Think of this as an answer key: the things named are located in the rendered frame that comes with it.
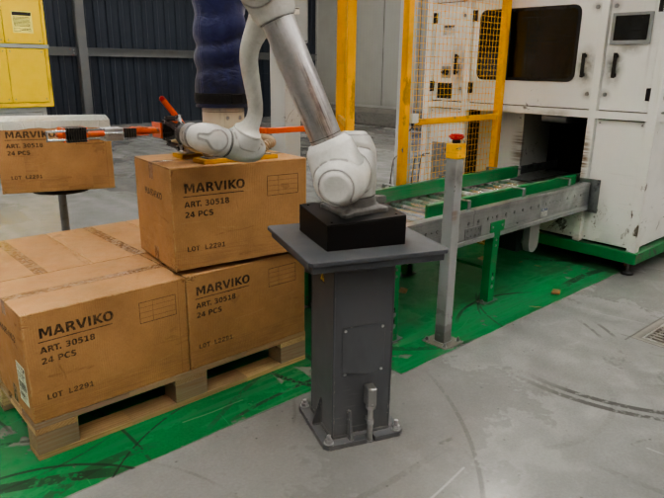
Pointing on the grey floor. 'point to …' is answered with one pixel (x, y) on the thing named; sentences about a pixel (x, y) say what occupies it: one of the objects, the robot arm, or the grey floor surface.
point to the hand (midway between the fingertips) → (162, 129)
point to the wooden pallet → (200, 384)
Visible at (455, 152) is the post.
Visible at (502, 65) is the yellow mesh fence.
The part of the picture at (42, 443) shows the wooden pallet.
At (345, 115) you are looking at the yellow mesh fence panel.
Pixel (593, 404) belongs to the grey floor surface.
